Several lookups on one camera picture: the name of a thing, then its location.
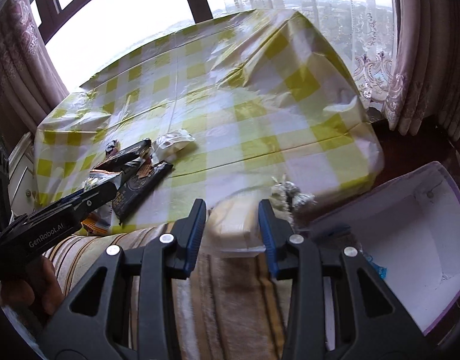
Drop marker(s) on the pink patterned curtain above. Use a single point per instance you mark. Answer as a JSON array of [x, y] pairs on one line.
[[16, 56], [421, 63]]

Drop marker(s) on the striped beige blanket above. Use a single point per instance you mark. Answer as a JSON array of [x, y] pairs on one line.
[[222, 307]]

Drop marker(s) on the white cabinet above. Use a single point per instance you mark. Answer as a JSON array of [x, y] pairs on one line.
[[22, 172]]

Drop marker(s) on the white crumpled wrapper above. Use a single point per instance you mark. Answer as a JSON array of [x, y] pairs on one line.
[[173, 144]]

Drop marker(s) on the white box with purple rim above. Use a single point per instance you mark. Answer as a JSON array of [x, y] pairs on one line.
[[402, 225]]

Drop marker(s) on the white lace curtain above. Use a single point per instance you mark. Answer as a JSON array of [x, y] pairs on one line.
[[346, 15]]

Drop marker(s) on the cream snack packet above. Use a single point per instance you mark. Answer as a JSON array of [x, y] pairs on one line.
[[233, 232]]

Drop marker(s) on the black snack packet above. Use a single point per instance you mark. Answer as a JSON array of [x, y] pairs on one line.
[[128, 153], [140, 191]]

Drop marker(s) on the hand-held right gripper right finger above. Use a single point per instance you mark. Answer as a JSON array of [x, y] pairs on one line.
[[269, 236]]

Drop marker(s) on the person's left hand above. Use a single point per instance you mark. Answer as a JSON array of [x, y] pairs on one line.
[[31, 288]]

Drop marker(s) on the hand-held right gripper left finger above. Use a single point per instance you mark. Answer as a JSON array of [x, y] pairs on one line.
[[195, 232]]

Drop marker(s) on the orange snack packet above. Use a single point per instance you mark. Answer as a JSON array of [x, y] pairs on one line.
[[98, 227]]

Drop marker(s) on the silver crinkled wrapper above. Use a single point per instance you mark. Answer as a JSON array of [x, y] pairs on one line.
[[289, 195]]

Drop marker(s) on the yellow checked tablecloth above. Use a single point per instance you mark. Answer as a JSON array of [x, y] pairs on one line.
[[252, 138]]

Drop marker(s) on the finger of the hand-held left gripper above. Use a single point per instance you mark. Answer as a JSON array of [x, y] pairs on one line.
[[70, 196], [98, 195]]

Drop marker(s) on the blue wrapper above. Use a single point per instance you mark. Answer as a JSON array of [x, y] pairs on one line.
[[379, 270]]

